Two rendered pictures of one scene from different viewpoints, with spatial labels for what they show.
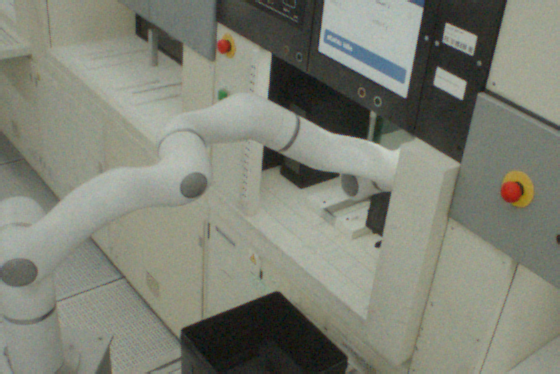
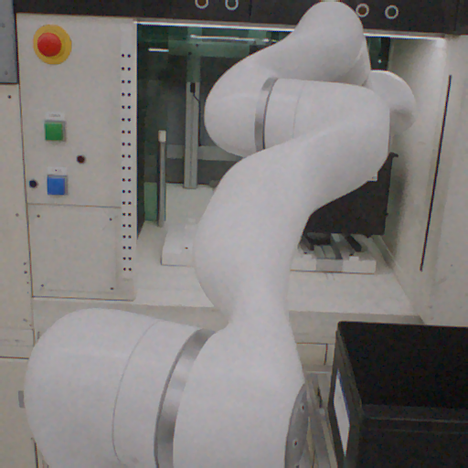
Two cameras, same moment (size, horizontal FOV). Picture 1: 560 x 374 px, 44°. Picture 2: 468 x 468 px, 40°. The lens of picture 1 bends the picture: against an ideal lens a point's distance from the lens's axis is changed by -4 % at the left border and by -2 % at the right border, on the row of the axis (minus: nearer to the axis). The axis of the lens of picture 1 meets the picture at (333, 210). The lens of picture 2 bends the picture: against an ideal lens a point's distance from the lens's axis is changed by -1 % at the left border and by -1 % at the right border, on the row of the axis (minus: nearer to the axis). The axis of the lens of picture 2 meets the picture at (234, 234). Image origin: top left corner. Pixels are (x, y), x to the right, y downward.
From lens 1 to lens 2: 1.37 m
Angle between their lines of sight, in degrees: 43
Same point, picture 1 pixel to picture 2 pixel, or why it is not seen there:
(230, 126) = (350, 46)
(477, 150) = not seen: outside the picture
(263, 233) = (178, 304)
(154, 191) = (351, 162)
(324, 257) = not seen: hidden behind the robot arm
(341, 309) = not seen: hidden behind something
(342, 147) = (376, 81)
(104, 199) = (293, 209)
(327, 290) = (324, 313)
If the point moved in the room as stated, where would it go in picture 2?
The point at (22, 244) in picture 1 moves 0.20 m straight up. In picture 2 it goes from (287, 352) to (311, 79)
